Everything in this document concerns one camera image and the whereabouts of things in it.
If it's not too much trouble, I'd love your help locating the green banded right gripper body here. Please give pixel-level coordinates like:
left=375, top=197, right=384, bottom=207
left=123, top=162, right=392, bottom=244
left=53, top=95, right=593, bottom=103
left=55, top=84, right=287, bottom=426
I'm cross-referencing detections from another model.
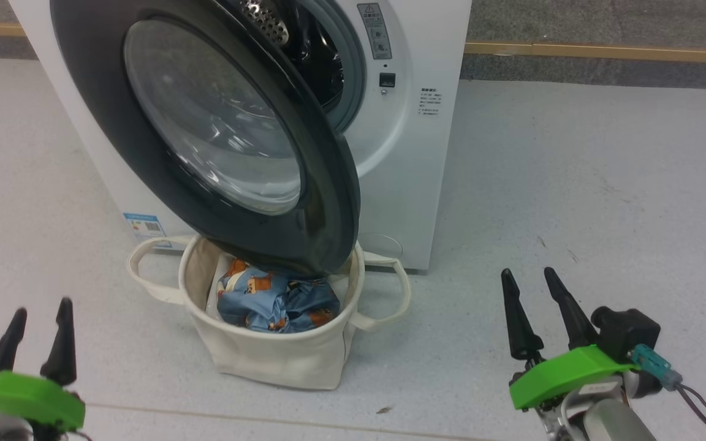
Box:
left=509, top=345, right=639, bottom=441

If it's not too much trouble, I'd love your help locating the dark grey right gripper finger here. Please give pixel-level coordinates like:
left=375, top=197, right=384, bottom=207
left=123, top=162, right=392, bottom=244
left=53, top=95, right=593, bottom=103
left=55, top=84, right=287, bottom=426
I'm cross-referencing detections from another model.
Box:
left=500, top=268, right=545, bottom=368
left=543, top=266, right=599, bottom=352

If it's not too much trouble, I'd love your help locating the grey warning sticker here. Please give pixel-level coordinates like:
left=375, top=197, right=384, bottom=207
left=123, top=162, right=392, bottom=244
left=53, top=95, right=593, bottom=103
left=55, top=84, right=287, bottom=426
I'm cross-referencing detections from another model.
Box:
left=356, top=2, right=392, bottom=61

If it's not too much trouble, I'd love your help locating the white front-load washing machine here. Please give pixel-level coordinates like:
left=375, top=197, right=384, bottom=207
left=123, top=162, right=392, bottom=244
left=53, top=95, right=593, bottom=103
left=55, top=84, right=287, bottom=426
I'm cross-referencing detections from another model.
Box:
left=9, top=0, right=472, bottom=272

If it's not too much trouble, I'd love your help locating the black glass washing machine door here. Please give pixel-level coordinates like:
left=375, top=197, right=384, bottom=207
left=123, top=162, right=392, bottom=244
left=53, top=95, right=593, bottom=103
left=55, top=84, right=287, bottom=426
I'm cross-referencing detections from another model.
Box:
left=50, top=0, right=362, bottom=280

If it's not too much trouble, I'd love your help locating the white folded basket liner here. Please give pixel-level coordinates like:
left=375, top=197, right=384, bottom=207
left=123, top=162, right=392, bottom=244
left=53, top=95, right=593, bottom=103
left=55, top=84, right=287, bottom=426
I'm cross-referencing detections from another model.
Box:
left=205, top=253, right=234, bottom=319

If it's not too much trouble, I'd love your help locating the round filter cover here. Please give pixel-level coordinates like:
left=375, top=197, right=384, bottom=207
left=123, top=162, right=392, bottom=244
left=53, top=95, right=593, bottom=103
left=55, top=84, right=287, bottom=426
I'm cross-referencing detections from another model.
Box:
left=359, top=233, right=403, bottom=259

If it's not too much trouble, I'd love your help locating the blue energy label sticker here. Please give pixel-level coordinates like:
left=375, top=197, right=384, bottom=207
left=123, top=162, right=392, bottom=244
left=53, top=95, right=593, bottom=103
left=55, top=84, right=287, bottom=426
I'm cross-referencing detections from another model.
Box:
left=123, top=212, right=173, bottom=249

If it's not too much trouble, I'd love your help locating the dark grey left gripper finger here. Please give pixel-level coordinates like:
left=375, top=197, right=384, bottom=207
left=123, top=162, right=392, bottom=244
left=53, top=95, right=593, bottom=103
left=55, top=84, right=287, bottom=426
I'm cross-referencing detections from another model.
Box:
left=40, top=298, right=78, bottom=387
left=0, top=307, right=28, bottom=374

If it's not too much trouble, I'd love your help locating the grey rubber door gasket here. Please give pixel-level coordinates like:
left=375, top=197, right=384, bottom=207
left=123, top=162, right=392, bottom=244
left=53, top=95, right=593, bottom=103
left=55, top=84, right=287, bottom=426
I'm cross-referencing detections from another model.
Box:
left=292, top=0, right=367, bottom=134

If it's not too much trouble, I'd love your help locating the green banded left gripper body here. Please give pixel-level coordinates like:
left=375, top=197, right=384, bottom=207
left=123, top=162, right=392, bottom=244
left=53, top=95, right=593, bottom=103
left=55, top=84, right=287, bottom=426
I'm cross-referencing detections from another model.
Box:
left=0, top=370, right=86, bottom=441

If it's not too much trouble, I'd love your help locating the perforated steel drum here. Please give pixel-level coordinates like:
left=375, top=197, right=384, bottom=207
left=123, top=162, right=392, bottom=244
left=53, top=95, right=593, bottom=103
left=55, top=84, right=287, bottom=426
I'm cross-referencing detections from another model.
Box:
left=237, top=0, right=344, bottom=117

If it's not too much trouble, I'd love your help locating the cream fabric laundry basket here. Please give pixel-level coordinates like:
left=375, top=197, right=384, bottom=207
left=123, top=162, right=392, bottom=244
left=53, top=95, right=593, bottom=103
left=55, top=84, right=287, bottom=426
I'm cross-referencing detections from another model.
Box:
left=127, top=235, right=412, bottom=391

